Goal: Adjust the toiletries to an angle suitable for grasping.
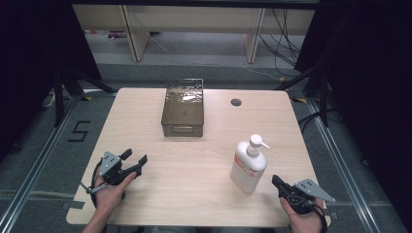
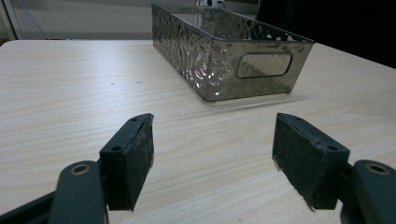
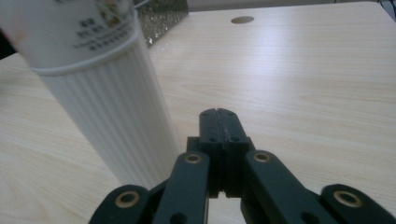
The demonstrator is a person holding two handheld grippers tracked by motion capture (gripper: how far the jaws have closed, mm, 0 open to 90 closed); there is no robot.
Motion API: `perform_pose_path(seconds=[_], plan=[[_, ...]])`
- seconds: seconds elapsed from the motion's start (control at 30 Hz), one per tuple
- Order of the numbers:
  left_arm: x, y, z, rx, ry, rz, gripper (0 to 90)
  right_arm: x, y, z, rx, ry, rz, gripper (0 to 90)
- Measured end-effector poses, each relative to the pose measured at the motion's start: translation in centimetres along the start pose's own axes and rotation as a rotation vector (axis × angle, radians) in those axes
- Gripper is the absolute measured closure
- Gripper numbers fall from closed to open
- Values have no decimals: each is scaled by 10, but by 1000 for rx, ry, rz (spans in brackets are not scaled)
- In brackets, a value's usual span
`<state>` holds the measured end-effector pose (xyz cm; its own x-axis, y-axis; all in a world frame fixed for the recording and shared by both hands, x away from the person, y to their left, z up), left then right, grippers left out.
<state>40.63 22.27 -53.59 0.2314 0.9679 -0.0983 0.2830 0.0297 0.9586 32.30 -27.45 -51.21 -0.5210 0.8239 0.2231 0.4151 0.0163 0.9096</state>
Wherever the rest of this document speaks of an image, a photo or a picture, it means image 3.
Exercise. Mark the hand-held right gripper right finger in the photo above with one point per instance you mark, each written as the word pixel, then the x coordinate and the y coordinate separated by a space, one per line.
pixel 232 130

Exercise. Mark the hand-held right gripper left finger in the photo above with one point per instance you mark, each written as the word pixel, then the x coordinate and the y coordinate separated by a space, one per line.
pixel 211 130

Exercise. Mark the white tube with ribbed cap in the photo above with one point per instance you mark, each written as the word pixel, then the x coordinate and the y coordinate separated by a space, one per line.
pixel 109 93

